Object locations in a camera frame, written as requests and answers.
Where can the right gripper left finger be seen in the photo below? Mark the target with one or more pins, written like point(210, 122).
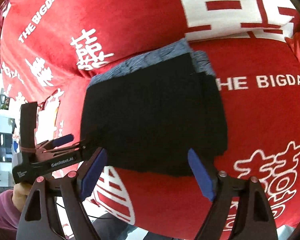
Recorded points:
point(40, 219)

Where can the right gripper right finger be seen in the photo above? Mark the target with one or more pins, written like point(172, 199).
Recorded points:
point(254, 218)

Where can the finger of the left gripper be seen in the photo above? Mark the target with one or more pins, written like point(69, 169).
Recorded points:
point(62, 140)
point(80, 151)

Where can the black pants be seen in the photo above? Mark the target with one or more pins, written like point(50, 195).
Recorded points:
point(147, 121)

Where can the person's left hand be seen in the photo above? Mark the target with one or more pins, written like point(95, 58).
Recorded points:
point(20, 194)

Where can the person's blue jeans legs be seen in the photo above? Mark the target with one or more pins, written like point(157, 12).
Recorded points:
point(110, 227)

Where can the blue grey leaf-print cloth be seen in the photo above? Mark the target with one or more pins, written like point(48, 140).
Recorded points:
point(199, 60)

